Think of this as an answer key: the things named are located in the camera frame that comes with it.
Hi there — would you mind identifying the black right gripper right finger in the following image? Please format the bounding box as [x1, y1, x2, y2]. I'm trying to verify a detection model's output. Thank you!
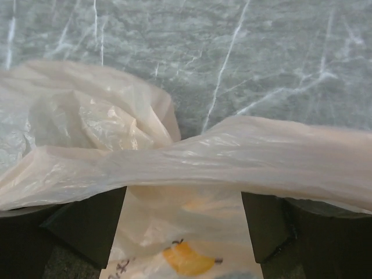
[241, 192, 371, 278]

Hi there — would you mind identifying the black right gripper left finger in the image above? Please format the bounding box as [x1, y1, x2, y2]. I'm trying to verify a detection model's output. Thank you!
[1, 187, 127, 278]

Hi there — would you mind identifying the orange translucent plastic bag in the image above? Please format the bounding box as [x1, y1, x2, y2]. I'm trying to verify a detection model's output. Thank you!
[1, 61, 371, 278]

